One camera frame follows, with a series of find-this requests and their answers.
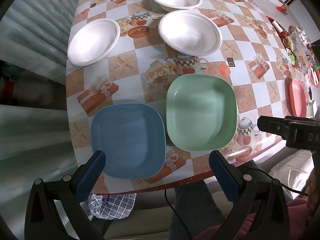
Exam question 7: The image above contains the black cable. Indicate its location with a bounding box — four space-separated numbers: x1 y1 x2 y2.
164 164 309 240

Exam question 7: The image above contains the clutter of packaged items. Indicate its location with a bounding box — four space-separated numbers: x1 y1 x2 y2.
268 0 319 87

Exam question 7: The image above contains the green square plastic plate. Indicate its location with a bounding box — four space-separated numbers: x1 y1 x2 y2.
166 74 237 152

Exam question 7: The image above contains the blue square plastic plate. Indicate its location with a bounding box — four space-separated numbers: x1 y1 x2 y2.
91 103 166 179

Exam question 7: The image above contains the pink square plastic plate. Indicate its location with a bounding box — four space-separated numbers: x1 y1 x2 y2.
285 79 307 118

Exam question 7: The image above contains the white fluffy cushion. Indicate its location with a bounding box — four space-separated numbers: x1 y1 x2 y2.
269 150 314 191

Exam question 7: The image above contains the patterned checkered tablecloth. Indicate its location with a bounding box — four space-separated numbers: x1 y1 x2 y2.
65 0 316 196

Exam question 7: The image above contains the checked blue dish towel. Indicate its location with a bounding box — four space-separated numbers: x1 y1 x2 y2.
88 193 137 220

